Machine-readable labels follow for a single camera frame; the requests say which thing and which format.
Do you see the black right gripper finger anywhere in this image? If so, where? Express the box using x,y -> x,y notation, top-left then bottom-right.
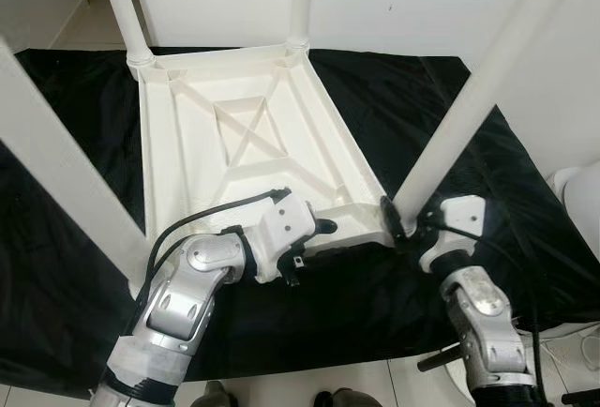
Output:
379,195 -> 410,245

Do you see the white plastic table top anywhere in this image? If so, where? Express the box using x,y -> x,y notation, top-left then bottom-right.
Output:
127,39 -> 406,258

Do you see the black table cloth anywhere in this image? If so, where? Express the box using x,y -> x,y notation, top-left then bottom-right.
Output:
0,46 -> 600,399

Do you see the black metal table leg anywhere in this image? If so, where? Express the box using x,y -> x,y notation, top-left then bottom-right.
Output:
417,346 -> 465,372

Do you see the grey right robot foot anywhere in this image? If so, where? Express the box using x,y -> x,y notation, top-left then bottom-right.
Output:
317,388 -> 381,407

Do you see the grey robot foot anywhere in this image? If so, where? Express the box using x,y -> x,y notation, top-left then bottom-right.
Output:
199,381 -> 237,407
317,388 -> 381,407

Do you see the grey left robot foot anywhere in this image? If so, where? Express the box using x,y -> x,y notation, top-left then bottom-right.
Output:
199,381 -> 237,407

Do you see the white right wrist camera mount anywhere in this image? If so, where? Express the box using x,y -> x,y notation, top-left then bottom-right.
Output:
419,196 -> 486,275

